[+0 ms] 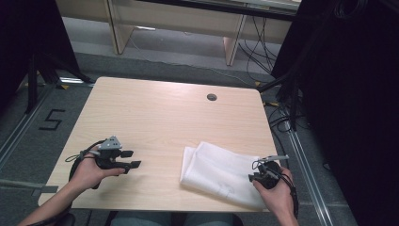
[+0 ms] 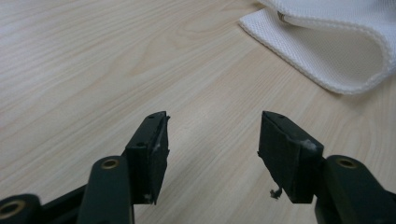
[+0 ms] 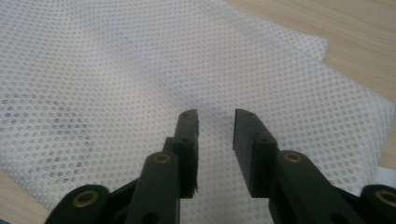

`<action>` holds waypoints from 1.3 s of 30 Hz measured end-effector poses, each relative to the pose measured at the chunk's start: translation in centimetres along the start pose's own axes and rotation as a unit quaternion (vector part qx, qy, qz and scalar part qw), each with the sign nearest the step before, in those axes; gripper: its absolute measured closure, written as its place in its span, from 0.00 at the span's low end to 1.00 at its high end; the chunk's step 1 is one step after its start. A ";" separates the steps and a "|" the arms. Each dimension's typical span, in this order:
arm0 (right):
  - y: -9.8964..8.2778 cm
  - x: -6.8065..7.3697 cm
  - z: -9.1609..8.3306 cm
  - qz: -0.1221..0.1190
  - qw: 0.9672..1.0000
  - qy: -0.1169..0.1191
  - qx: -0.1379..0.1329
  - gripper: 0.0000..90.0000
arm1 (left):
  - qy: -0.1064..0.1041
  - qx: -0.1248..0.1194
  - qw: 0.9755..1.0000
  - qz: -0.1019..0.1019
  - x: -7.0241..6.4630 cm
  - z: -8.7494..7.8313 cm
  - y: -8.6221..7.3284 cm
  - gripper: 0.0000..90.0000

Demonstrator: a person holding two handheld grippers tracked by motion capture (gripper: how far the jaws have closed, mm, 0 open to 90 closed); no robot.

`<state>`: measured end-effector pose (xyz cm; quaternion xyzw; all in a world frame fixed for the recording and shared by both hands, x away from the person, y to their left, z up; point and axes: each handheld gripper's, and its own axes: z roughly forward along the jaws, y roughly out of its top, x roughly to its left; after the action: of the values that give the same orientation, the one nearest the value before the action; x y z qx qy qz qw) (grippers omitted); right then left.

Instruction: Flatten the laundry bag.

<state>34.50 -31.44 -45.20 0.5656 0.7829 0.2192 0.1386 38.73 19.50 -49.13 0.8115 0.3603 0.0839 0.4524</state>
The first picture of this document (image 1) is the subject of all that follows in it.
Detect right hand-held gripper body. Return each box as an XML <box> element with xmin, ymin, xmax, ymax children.
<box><xmin>249</xmin><ymin>154</ymin><xmax>290</xmax><ymax>190</ymax></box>

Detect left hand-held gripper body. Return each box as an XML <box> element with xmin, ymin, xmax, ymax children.
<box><xmin>94</xmin><ymin>135</ymin><xmax>127</xmax><ymax>170</ymax></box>

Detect white cloth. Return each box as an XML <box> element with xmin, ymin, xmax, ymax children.
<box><xmin>179</xmin><ymin>140</ymin><xmax>268</xmax><ymax>211</ymax></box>

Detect person's right hand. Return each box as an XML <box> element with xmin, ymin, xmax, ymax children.
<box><xmin>251</xmin><ymin>166</ymin><xmax>295</xmax><ymax>216</ymax></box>

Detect person's left hand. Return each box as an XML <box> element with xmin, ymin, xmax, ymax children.
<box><xmin>69</xmin><ymin>146</ymin><xmax>126</xmax><ymax>191</ymax></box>

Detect grey tape strip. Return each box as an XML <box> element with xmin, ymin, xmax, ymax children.
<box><xmin>30</xmin><ymin>185</ymin><xmax>59</xmax><ymax>198</ymax></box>

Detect black metal stand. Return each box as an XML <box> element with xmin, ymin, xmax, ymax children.
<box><xmin>24</xmin><ymin>52</ymin><xmax>95</xmax><ymax>115</ymax></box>
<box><xmin>257</xmin><ymin>70</ymin><xmax>304</xmax><ymax>132</ymax></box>

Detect black curtain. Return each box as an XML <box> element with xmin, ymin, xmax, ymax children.
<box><xmin>0</xmin><ymin>0</ymin><xmax>81</xmax><ymax>109</ymax></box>
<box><xmin>270</xmin><ymin>0</ymin><xmax>399</xmax><ymax>226</ymax></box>

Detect beige wooden desk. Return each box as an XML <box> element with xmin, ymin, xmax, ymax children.
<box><xmin>56</xmin><ymin>0</ymin><xmax>303</xmax><ymax>67</ymax></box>

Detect aluminium floor rail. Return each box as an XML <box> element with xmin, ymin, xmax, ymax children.
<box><xmin>282</xmin><ymin>121</ymin><xmax>334</xmax><ymax>226</ymax></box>
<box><xmin>0</xmin><ymin>84</ymin><xmax>55</xmax><ymax>170</ymax></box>

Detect black floor cables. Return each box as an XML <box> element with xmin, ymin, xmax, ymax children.
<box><xmin>263</xmin><ymin>93</ymin><xmax>304</xmax><ymax>135</ymax></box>

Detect black cables under desk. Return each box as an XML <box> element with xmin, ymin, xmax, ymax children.
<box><xmin>237</xmin><ymin>15</ymin><xmax>279</xmax><ymax>76</ymax></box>

